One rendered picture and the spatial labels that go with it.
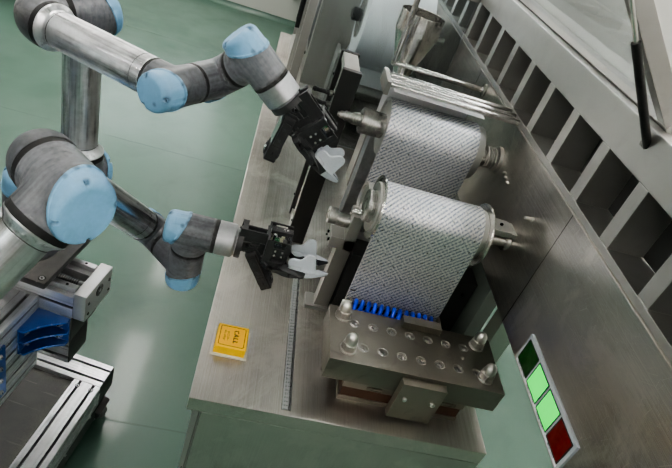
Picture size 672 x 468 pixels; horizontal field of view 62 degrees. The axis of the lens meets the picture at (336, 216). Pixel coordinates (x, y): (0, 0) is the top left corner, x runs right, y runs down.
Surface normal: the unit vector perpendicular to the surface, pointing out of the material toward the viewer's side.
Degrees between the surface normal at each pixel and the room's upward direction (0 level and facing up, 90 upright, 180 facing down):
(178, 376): 0
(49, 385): 0
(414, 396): 90
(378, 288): 90
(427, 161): 92
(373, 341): 0
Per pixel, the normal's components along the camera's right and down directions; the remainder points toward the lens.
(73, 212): 0.77, 0.47
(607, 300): -0.95, -0.25
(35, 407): 0.30, -0.79
